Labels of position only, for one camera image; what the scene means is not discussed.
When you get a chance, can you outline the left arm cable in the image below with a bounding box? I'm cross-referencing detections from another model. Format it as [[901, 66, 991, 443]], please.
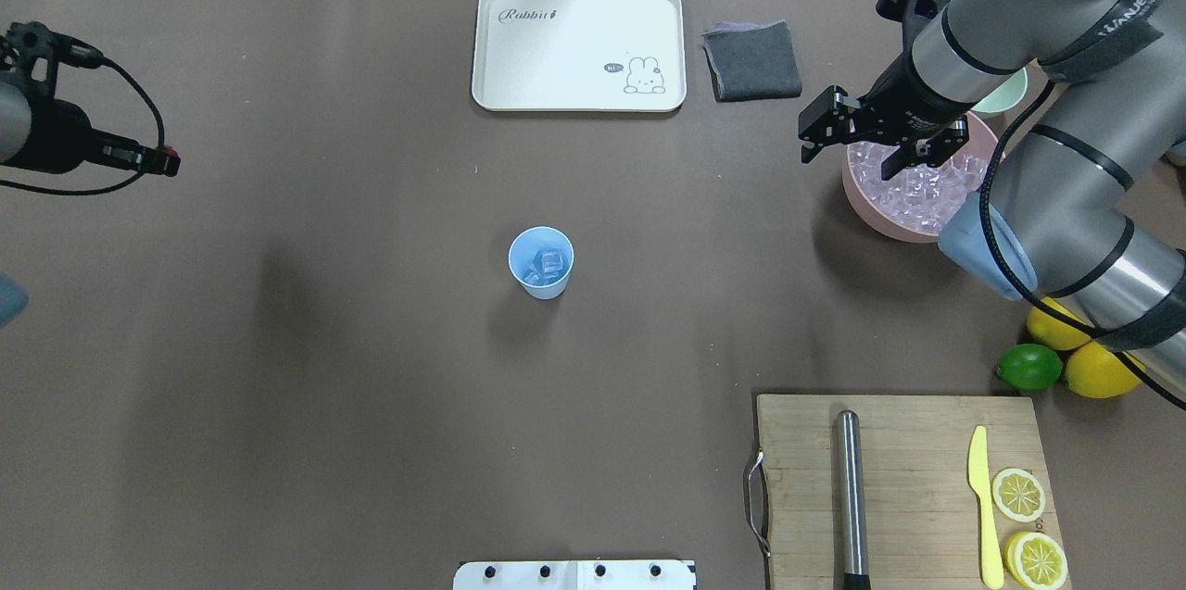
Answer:
[[0, 57, 166, 196]]

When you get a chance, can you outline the lemon half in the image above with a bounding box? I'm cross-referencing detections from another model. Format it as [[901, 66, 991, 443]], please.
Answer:
[[1005, 532, 1070, 589]]

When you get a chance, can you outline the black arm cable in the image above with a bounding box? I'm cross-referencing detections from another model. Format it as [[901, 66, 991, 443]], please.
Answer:
[[978, 81, 1186, 410]]

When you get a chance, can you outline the grey folded cloth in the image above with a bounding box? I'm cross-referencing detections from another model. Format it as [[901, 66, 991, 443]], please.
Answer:
[[700, 20, 803, 102]]

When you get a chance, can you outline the yellow lemon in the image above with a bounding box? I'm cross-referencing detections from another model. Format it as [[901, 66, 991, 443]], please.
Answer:
[[1026, 307, 1092, 351], [1063, 342, 1142, 399]]

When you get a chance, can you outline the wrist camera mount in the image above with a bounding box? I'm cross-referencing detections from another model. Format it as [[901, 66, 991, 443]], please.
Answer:
[[874, 0, 952, 51]]

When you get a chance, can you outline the lemon slice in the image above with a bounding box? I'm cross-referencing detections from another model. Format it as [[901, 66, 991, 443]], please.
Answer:
[[990, 467, 1048, 524]]

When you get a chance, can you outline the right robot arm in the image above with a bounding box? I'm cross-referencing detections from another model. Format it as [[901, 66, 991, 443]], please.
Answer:
[[852, 0, 1182, 389]]

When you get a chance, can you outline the blue plastic cup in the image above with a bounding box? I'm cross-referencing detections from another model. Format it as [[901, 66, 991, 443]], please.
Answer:
[[506, 226, 574, 300]]

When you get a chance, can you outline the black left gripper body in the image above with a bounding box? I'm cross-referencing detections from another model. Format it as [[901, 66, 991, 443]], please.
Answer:
[[24, 99, 96, 175]]

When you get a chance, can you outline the pink bowl of ice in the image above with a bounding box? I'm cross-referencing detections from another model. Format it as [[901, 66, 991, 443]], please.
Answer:
[[841, 114, 997, 243]]

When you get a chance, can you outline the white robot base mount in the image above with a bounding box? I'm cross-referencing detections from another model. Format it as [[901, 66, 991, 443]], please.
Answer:
[[452, 558, 699, 589]]

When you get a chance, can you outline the green lime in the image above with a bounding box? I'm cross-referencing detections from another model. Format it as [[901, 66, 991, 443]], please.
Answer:
[[996, 344, 1065, 391]]

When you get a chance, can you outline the wooden cutting board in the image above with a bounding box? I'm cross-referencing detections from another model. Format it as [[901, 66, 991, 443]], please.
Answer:
[[751, 395, 1053, 589]]

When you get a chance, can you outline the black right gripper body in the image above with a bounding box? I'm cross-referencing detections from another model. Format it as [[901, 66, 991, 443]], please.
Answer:
[[857, 53, 971, 148]]

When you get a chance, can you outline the yellow plastic knife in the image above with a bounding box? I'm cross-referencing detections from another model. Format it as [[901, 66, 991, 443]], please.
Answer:
[[967, 425, 1005, 589]]

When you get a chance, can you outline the cream rabbit tray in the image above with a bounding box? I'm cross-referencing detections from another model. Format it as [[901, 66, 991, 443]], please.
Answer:
[[471, 0, 688, 113]]

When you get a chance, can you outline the metal muddler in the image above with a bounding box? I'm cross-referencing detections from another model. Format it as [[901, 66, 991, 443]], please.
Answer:
[[836, 410, 872, 589]]

